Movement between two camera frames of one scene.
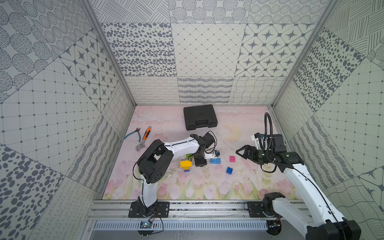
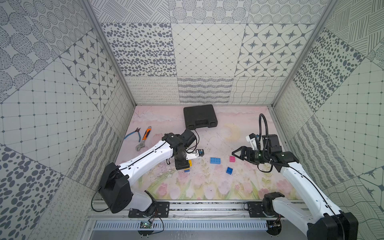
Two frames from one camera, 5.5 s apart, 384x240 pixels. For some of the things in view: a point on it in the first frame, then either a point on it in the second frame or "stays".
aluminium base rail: (107, 210) stays
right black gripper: (248, 148) stays
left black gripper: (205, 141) to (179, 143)
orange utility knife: (147, 133) stays
